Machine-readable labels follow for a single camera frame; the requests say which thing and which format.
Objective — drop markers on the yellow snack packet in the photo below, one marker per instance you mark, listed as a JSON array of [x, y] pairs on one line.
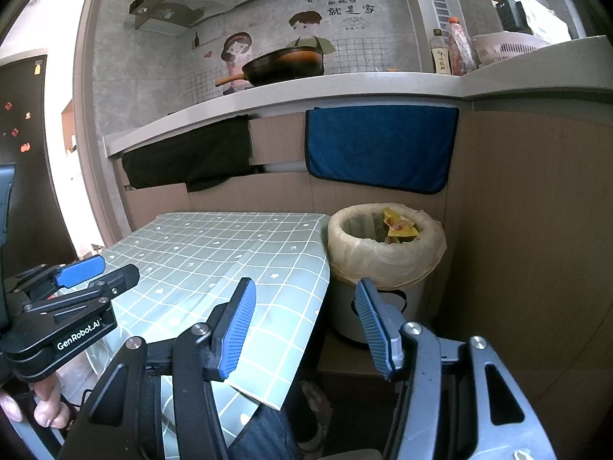
[[400, 230]]

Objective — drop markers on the grey kitchen countertop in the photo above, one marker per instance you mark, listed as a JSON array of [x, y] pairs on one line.
[[335, 84]]

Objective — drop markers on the cartoon wall poster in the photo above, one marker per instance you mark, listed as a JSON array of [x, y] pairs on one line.
[[239, 48]]

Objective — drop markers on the green checked tablecloth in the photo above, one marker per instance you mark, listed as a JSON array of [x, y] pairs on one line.
[[215, 254]]

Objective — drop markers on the brown cardboard sheet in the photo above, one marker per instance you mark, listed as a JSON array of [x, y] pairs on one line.
[[268, 191], [153, 201]]

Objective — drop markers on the black cloth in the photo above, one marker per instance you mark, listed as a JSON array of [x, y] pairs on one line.
[[191, 158]]

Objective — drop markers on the orange-capped plastic bottle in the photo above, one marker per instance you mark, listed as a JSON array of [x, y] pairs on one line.
[[462, 48]]

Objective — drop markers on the person's left hand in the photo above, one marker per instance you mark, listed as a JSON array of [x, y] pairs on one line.
[[50, 402]]

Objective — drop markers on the pink plastic basket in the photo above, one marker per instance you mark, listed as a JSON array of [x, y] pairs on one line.
[[507, 48]]

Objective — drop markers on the person's dark trousers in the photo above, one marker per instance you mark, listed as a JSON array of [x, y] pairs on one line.
[[263, 436]]

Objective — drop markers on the black fridge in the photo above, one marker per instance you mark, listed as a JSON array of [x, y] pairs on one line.
[[28, 191]]

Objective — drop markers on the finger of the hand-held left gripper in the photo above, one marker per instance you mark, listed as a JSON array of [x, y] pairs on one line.
[[119, 278], [79, 269]]

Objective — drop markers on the small sauce bottle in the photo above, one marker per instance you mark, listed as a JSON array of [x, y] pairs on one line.
[[440, 57]]

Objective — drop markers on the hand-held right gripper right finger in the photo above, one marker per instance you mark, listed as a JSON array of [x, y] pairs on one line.
[[373, 328]]

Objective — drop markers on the white vent grille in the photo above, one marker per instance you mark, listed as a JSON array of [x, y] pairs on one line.
[[439, 9]]

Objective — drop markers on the yellow fridge magnet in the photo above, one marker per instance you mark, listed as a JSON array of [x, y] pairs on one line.
[[37, 65]]

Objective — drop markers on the black utensil holder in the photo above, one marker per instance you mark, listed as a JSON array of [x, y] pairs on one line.
[[512, 17]]

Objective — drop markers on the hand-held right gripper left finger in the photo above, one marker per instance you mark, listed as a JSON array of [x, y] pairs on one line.
[[237, 330]]

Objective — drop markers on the blue towel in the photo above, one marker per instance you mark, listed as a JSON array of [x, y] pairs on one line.
[[378, 148]]

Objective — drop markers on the white cloth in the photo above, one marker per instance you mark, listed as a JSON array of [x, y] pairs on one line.
[[546, 21]]

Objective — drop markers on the white bin with yellowish liner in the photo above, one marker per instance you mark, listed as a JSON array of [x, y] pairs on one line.
[[349, 258]]

